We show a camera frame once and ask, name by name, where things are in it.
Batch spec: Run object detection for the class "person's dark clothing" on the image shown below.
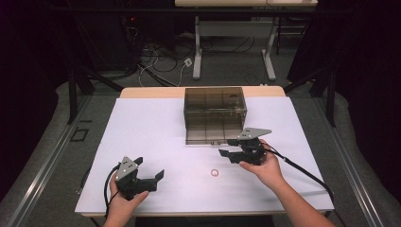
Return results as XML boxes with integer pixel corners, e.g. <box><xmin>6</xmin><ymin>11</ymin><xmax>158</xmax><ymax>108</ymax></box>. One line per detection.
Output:
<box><xmin>135</xmin><ymin>215</ymin><xmax>276</xmax><ymax>227</ymax></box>

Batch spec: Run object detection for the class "black floor cable bundle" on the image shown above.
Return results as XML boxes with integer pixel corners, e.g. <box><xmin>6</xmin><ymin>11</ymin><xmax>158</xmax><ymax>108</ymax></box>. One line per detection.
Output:
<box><xmin>126</xmin><ymin>26</ymin><xmax>256</xmax><ymax>88</ymax></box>

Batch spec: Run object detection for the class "person's left hand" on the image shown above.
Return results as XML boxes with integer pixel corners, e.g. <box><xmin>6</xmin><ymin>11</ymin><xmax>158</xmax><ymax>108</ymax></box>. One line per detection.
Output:
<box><xmin>105</xmin><ymin>183</ymin><xmax>150</xmax><ymax>223</ymax></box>

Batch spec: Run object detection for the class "dark curtain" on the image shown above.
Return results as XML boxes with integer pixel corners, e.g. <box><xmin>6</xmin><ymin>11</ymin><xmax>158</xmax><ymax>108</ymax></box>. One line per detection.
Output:
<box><xmin>0</xmin><ymin>0</ymin><xmax>79</xmax><ymax>200</ymax></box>
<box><xmin>287</xmin><ymin>0</ymin><xmax>401</xmax><ymax>202</ymax></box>

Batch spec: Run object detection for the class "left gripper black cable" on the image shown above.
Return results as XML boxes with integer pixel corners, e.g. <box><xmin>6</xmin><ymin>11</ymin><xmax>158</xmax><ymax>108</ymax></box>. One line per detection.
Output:
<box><xmin>103</xmin><ymin>164</ymin><xmax>122</xmax><ymax>219</ymax></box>

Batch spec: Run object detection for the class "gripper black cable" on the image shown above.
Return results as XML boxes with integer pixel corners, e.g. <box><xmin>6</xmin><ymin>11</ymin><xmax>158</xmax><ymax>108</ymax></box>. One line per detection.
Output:
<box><xmin>266</xmin><ymin>146</ymin><xmax>348</xmax><ymax>227</ymax></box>
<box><xmin>103</xmin><ymin>164</ymin><xmax>122</xmax><ymax>219</ymax></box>

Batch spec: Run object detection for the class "smoked plastic drawer cabinet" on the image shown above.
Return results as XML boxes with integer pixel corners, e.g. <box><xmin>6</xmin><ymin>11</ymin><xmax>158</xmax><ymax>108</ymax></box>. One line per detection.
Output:
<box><xmin>183</xmin><ymin>86</ymin><xmax>248</xmax><ymax>130</ymax></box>

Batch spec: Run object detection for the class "device with red light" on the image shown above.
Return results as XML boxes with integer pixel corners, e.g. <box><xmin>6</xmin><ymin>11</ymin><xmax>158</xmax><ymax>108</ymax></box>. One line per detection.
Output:
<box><xmin>121</xmin><ymin>13</ymin><xmax>140</xmax><ymax>27</ymax></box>

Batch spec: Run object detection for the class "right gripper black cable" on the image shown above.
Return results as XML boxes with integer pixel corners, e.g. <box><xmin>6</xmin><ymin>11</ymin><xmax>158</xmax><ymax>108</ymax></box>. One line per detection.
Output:
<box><xmin>266</xmin><ymin>146</ymin><xmax>348</xmax><ymax>227</ymax></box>

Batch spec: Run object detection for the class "white floor cable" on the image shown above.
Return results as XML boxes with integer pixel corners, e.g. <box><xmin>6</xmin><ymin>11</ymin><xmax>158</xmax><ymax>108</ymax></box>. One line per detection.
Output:
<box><xmin>137</xmin><ymin>46</ymin><xmax>190</xmax><ymax>88</ymax></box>

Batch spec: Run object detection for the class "black metal stand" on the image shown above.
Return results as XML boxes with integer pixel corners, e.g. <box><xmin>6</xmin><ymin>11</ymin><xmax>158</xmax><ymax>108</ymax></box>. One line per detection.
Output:
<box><xmin>66</xmin><ymin>66</ymin><xmax>125</xmax><ymax>125</ymax></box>
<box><xmin>283</xmin><ymin>66</ymin><xmax>337</xmax><ymax>128</ymax></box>

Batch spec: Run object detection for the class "white desk frame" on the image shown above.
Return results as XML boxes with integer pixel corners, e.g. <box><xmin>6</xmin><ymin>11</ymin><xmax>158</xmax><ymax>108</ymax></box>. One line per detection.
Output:
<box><xmin>174</xmin><ymin>0</ymin><xmax>319</xmax><ymax>81</ymax></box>

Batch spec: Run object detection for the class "aluminium floor rail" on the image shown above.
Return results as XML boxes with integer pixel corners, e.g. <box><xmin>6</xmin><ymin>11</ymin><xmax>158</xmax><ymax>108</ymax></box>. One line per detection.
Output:
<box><xmin>315</xmin><ymin>94</ymin><xmax>385</xmax><ymax>227</ymax></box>
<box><xmin>6</xmin><ymin>94</ymin><xmax>93</xmax><ymax>227</ymax></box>

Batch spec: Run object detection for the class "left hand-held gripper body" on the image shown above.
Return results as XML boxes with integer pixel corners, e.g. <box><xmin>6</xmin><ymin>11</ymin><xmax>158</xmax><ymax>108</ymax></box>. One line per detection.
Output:
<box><xmin>114</xmin><ymin>155</ymin><xmax>158</xmax><ymax>201</ymax></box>

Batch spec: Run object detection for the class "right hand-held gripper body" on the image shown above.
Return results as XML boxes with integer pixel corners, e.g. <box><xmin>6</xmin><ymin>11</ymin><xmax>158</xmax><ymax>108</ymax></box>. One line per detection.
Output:
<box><xmin>228</xmin><ymin>127</ymin><xmax>272</xmax><ymax>166</ymax></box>

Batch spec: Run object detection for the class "person's right hand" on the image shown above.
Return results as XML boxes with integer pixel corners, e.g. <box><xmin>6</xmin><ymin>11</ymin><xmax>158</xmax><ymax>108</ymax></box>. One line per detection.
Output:
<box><xmin>238</xmin><ymin>139</ymin><xmax>287</xmax><ymax>191</ymax></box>

